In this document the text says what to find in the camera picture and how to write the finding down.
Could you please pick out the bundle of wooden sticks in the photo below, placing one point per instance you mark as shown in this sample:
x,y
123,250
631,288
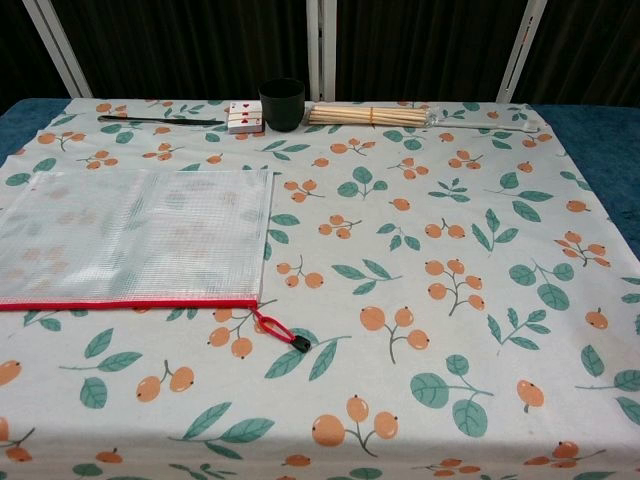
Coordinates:
x,y
365,115

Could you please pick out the clear mesh zipper pouch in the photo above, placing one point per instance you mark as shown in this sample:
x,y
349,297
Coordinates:
x,y
150,235

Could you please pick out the black flat knife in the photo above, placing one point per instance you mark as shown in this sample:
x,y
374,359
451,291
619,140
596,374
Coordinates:
x,y
160,120

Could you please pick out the white slanted double frame post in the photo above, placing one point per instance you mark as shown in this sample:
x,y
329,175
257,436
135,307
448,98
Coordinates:
x,y
55,45

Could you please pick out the white slanted single frame post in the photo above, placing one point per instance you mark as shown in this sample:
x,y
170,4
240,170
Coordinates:
x,y
515,50

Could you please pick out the stack of playing cards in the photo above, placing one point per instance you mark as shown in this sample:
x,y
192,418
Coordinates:
x,y
245,120

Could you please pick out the blue fuzzy table cover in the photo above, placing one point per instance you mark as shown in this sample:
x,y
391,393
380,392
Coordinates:
x,y
605,150

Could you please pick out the black plastic cup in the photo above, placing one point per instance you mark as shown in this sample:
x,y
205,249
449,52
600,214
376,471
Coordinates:
x,y
282,105

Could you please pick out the white toothbrush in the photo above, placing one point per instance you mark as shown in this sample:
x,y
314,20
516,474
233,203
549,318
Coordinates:
x,y
490,125

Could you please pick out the clear plastic wrapper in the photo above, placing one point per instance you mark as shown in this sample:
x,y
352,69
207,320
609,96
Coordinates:
x,y
435,116

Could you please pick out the floral orange berry tablecloth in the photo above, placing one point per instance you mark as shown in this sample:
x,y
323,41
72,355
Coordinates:
x,y
400,300

